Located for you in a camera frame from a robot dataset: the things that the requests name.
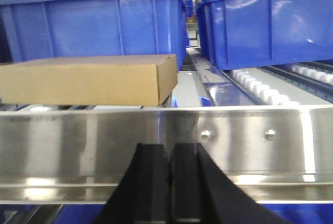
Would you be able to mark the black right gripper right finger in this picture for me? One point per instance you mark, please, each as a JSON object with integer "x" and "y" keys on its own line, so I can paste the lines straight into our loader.
{"x": 202, "y": 193}

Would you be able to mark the stainless steel shelf beam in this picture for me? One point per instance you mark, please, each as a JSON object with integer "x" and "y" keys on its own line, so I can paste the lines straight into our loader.
{"x": 276, "y": 154}

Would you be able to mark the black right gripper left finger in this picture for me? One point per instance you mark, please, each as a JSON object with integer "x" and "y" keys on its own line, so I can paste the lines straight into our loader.
{"x": 142, "y": 196}

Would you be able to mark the white roller track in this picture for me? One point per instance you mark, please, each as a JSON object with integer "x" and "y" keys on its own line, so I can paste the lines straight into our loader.
{"x": 261, "y": 90}

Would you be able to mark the brown cardboard box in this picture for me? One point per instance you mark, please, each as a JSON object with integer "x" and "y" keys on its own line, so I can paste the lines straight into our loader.
{"x": 133, "y": 80}

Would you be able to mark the blue bin on rollers left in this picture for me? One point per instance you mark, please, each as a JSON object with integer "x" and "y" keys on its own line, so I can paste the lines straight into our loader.
{"x": 39, "y": 29}

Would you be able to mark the blue bin on rollers right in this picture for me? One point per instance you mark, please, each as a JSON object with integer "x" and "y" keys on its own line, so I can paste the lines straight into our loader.
{"x": 238, "y": 34}

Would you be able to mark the blue bin on rollers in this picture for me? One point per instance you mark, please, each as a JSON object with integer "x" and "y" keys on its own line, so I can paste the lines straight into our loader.
{"x": 39, "y": 29}
{"x": 238, "y": 34}

